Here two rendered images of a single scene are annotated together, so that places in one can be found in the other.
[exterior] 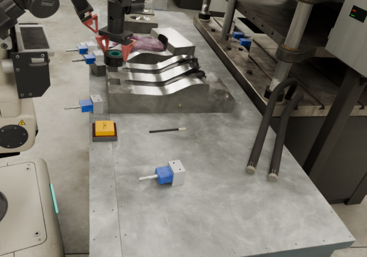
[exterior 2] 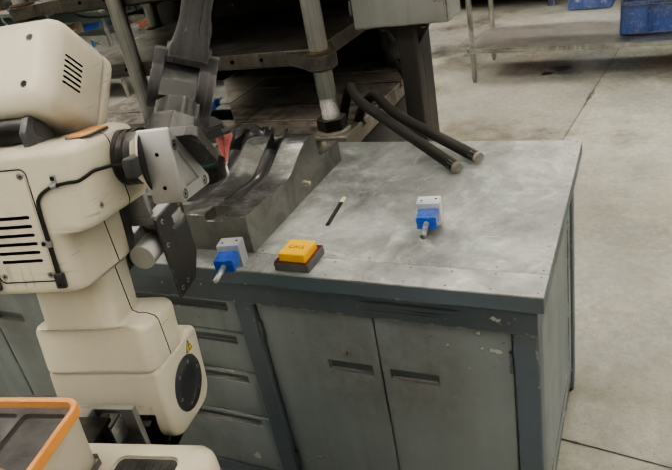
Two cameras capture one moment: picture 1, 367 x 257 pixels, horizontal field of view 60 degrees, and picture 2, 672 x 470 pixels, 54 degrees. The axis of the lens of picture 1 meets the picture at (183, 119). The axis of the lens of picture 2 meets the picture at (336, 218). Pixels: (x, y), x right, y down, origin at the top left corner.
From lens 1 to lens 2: 1.00 m
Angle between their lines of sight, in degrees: 37
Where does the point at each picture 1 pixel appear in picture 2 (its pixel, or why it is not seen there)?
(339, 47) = (375, 14)
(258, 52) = (239, 105)
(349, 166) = not seen: hidden behind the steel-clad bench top
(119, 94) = (254, 212)
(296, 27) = (316, 21)
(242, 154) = (423, 170)
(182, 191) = (454, 219)
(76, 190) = not seen: outside the picture
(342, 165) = not seen: hidden behind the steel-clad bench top
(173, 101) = (297, 183)
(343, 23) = not seen: outside the picture
